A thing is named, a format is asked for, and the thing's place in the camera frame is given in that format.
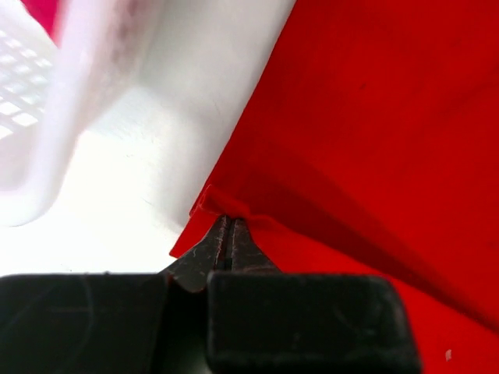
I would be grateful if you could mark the white plastic basket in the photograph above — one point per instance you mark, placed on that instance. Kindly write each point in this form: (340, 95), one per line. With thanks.
(52, 89)

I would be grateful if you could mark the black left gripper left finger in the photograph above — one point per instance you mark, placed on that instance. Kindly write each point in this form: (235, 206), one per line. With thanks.
(112, 323)

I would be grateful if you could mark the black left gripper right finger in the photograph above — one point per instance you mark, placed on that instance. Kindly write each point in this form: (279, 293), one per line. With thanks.
(261, 320)

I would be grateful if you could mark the crimson shirt in basket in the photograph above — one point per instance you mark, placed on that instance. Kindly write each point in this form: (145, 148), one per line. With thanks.
(45, 13)

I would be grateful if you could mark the red t shirt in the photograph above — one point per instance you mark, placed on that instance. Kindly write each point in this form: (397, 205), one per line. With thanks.
(370, 145)

